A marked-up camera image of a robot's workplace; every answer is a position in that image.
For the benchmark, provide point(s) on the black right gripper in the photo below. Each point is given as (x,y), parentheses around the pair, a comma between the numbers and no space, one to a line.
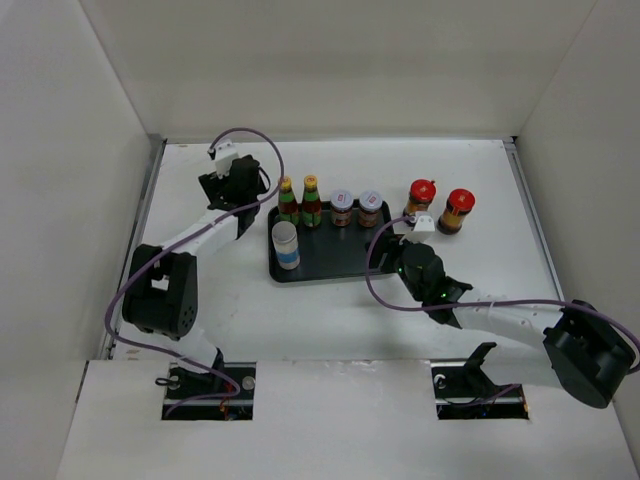
(403,246)

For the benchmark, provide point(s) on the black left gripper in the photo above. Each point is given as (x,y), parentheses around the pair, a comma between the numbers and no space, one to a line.
(215,186)

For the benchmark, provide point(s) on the yellow-cap green-label sauce bottle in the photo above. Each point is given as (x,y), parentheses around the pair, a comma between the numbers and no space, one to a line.
(288,209)

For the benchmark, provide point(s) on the silver-lid spice canister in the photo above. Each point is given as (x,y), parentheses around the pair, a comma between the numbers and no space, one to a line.
(285,241)

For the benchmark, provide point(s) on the red-lid chili jar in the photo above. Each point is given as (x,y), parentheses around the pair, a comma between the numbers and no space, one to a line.
(459,204)
(420,196)

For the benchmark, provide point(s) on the white-lid sauce jar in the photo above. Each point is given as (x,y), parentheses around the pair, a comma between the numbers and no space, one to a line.
(370,203)
(341,205)

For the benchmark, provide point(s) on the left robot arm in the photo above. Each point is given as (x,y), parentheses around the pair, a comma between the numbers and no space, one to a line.
(164,298)

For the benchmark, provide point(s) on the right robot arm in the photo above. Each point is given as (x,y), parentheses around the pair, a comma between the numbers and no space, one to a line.
(573,345)

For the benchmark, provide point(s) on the black plastic tray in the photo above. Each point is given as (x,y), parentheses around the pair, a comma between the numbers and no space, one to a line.
(327,252)

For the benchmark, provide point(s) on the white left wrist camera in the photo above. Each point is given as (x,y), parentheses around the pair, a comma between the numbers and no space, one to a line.
(223,155)

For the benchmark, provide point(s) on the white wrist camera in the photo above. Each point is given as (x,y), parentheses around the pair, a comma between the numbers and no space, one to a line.
(423,227)
(223,155)

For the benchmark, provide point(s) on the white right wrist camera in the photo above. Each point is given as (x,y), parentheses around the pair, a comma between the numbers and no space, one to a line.
(423,227)

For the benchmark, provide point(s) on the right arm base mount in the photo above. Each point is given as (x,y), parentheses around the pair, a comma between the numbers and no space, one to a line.
(463,391)

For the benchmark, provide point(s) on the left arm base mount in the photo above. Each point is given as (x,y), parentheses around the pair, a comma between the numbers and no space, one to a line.
(190,396)

